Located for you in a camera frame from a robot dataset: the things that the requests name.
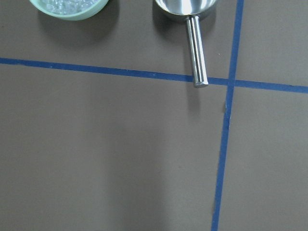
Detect steel ice scoop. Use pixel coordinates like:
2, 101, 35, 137
155, 0, 217, 88

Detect green bowl with ice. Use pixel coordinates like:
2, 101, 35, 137
30, 0, 109, 21

